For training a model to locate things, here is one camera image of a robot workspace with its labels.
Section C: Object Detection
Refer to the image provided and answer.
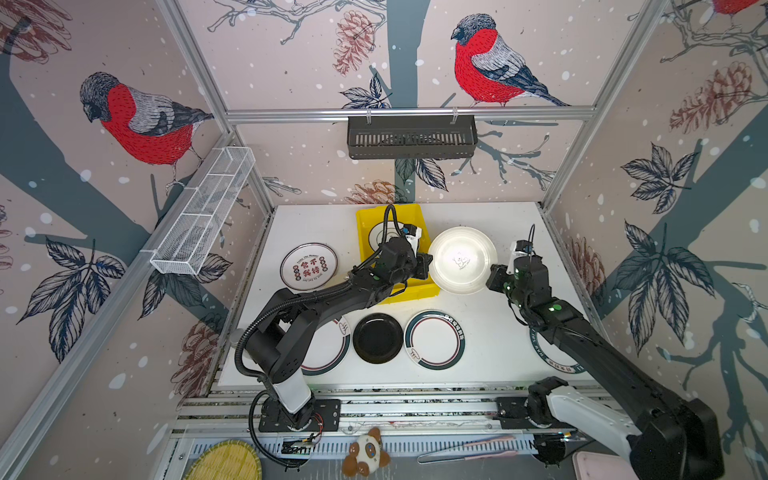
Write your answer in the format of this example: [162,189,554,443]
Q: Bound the plush panda toy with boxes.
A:
[342,427,391,478]

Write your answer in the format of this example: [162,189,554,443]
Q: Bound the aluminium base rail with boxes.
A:
[173,383,607,460]

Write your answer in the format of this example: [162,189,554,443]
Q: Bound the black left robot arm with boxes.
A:
[234,204,432,430]

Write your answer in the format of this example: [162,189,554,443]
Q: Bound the pink chopsticks tongs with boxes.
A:
[416,436,519,465]

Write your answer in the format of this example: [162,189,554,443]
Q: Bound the white wire mesh shelf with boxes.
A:
[150,146,255,275]

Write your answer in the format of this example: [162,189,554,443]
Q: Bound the white plate thin green rings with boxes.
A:
[367,220,404,253]

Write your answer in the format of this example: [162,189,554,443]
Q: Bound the black round plate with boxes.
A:
[352,313,404,364]

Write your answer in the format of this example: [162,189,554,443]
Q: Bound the woven bamboo mat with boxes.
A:
[183,440,263,480]

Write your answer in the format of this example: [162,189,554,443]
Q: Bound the white plate red Chinese characters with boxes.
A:
[279,243,338,291]

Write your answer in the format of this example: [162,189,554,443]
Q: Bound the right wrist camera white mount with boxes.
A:
[507,239,535,274]

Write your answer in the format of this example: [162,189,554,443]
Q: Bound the large cream plate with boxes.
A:
[428,226,498,295]

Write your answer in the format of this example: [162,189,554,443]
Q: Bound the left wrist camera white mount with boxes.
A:
[400,224,422,255]

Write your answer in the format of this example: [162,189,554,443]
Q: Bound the white plate green rim centre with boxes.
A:
[403,310,466,371]

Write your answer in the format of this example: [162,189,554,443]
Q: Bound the black hanging wire basket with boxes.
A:
[347,115,478,160]

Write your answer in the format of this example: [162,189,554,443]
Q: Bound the aluminium frame corner post right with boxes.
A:
[540,0,668,214]

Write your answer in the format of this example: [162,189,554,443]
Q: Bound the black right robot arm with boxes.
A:
[486,238,725,479]

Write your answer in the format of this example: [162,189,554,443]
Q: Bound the yellow plastic bin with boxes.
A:
[356,204,440,304]

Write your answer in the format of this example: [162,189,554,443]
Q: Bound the white plate green lettered rim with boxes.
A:
[529,330,586,375]

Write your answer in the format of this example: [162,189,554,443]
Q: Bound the pink tray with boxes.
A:
[573,452,638,480]

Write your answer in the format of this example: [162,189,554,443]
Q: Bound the white plate green rim left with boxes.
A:
[301,318,351,376]

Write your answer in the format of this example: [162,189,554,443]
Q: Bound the aluminium frame horizontal bar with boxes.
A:
[225,106,597,125]

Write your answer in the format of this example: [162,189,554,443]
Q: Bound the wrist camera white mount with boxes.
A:
[507,239,535,274]
[400,224,422,255]

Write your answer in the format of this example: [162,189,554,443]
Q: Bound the aluminium frame corner post left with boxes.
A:
[156,0,276,216]

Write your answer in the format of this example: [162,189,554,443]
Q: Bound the aluminium frame corner post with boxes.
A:
[156,0,276,216]
[540,0,668,214]

